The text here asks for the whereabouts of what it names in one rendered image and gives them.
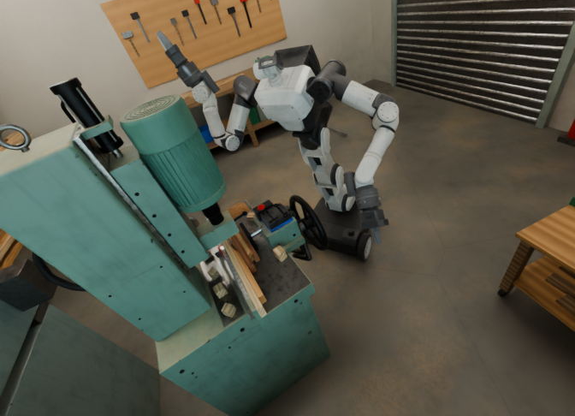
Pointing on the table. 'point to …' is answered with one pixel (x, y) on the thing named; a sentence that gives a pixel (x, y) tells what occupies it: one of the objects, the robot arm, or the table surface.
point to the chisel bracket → (208, 235)
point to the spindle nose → (213, 214)
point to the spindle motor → (175, 151)
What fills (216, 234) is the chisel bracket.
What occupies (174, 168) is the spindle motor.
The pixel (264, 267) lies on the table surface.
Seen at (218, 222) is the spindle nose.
